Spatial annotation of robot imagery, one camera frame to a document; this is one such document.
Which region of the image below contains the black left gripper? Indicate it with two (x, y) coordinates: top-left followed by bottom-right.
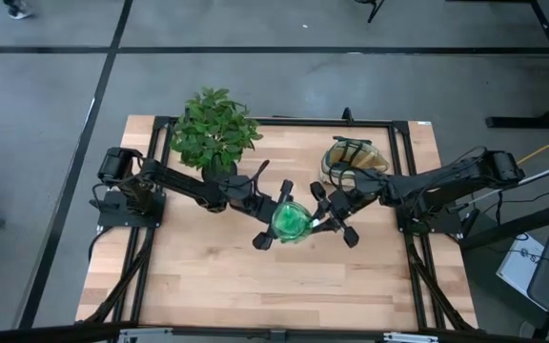
(229, 175), (295, 252)

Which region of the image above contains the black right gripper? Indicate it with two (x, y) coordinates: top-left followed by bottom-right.
(310, 180), (376, 249)

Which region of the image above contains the green glass jar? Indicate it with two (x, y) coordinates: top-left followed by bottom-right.
(271, 201), (326, 245)

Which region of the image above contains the beige canvas green-trimmed gardening bag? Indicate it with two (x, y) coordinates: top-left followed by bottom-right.
(320, 135), (392, 190)

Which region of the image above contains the artificial tree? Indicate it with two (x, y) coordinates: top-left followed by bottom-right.
(169, 86), (264, 184)

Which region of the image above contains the white paper sheet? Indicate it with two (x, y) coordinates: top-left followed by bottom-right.
(495, 232), (549, 312)

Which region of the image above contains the black chair leg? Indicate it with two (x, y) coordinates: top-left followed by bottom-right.
(354, 0), (386, 25)

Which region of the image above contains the black desk leg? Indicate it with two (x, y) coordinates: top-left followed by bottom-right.
(485, 0), (549, 131)

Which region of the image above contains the person's shoe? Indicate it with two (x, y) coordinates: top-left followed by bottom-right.
(2, 0), (33, 21)

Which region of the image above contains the black aluminium table frame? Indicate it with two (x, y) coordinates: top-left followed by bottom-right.
(77, 113), (478, 335)

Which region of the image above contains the silver aluminium bracket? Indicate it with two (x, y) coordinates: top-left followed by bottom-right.
(382, 331), (440, 343)
(116, 327), (173, 343)

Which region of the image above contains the yellow cable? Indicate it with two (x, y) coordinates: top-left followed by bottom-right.
(516, 125), (549, 167)

